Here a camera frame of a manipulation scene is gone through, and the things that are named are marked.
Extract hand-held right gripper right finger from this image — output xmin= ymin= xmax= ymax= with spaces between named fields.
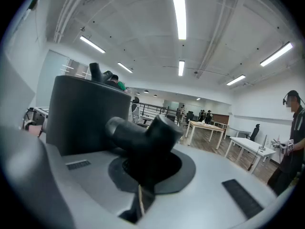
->
xmin=139 ymin=144 xmax=278 ymax=229

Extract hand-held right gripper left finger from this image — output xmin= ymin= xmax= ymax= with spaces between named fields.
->
xmin=45 ymin=143 xmax=138 ymax=216

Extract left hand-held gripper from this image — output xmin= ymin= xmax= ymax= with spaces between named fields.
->
xmin=27 ymin=106 xmax=50 ymax=126

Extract black cylindrical device with connector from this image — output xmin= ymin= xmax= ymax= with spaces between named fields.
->
xmin=46 ymin=62 xmax=184 ymax=195

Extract person's left forearm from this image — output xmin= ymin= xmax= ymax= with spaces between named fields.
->
xmin=22 ymin=119 xmax=45 ymax=138

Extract glass partition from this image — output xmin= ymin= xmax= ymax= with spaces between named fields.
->
xmin=61 ymin=58 xmax=89 ymax=79

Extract wooden table with white legs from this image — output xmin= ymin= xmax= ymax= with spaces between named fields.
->
xmin=184 ymin=120 xmax=226 ymax=150

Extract white desk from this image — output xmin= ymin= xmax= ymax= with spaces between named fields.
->
xmin=228 ymin=126 xmax=252 ymax=140

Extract silver stand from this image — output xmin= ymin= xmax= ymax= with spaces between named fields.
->
xmin=258 ymin=134 xmax=268 ymax=152

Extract brown wooden cabinet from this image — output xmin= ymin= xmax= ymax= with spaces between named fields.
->
xmin=211 ymin=113 xmax=230 ymax=126

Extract plastic-wrapped black office chair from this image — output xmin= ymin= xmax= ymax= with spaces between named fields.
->
xmin=130 ymin=96 xmax=142 ymax=125

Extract black metal railing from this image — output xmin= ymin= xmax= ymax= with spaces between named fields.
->
xmin=137 ymin=101 xmax=182 ymax=125

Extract white ceiling pipes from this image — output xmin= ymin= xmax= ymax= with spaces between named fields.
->
xmin=53 ymin=0 xmax=83 ymax=44

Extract white ceiling pipe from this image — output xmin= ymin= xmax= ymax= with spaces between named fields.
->
xmin=195 ymin=0 xmax=236 ymax=79

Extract black hanging cable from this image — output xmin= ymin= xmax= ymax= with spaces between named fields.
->
xmin=247 ymin=147 xmax=260 ymax=172

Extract green wall sign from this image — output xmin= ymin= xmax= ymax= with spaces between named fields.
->
xmin=27 ymin=0 xmax=41 ymax=11

